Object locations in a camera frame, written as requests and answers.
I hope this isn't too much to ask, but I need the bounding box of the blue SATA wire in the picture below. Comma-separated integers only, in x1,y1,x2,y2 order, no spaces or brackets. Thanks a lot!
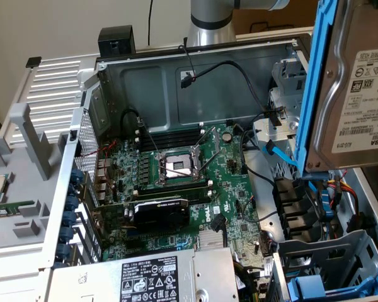
319,187,337,221
262,140,307,177

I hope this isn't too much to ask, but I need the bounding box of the red yellow power wire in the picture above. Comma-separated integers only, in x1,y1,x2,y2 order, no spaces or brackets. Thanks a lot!
326,169,363,227

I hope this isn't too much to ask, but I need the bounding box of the silver disk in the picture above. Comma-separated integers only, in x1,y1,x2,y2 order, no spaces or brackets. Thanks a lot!
294,0,378,182

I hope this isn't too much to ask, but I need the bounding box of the blue disk carrier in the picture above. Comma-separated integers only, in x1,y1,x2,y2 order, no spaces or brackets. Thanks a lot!
286,272,378,302

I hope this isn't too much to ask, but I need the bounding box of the silver CPU socket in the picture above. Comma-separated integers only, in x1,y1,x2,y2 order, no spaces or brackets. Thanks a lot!
154,148,207,187

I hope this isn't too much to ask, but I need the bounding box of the thin metal locking lever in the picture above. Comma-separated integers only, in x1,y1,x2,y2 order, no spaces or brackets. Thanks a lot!
161,167,195,179
137,116,161,157

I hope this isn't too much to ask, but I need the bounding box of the black RAM slot white latch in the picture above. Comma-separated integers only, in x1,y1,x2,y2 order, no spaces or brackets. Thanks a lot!
135,180,213,198
134,131,205,145
134,124,205,137
187,190,213,204

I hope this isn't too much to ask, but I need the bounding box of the metal socket cover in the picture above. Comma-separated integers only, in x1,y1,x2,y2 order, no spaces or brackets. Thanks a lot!
191,125,221,174

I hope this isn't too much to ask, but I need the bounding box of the green motherboard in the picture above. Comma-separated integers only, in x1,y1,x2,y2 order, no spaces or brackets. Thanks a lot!
94,121,273,279

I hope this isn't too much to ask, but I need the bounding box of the open grey PC case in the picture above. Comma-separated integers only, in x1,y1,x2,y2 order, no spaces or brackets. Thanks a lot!
42,33,378,302

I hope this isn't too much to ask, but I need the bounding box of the black graphics card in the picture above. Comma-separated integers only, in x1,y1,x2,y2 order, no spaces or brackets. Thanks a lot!
93,196,192,235

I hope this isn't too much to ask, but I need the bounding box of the black plastic clip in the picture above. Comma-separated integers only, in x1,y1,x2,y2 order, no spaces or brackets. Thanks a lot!
263,106,287,127

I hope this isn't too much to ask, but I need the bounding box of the silver chipset heatsink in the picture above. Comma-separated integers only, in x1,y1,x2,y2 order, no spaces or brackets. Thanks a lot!
197,231,224,250

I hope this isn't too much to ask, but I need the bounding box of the silver metal drive cage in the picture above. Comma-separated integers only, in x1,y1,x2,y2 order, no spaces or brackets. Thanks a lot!
251,58,310,177

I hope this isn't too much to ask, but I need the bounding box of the black plastic block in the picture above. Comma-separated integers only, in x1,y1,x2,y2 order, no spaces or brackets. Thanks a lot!
97,25,137,60

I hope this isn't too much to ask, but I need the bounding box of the silver power supply unit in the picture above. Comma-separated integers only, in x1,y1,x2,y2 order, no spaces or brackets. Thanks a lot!
49,247,240,302

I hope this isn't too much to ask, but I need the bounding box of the grey plastic parts rack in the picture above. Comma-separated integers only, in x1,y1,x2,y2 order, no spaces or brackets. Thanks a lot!
0,103,71,252

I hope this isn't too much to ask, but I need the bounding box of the green RAM stick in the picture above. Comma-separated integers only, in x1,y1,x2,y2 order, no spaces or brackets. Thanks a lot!
0,201,35,220

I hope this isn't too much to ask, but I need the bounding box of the black wire with connector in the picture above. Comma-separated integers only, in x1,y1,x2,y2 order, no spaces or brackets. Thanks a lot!
179,60,270,113

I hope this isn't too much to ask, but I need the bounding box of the short black looped wire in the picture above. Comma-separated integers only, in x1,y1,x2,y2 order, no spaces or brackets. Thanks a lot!
121,108,143,139

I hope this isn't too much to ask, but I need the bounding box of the thin black hooked wire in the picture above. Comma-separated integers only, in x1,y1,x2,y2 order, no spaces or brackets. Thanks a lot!
178,43,198,82

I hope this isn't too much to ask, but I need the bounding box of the thin red wire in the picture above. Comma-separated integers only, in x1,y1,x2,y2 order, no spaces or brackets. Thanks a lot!
81,140,118,189

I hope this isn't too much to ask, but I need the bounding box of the thin black hanging cable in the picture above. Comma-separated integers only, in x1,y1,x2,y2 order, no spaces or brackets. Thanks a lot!
147,0,155,45

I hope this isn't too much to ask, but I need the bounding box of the black supply wire bundle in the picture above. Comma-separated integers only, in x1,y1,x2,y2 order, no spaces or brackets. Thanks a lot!
232,260,265,302

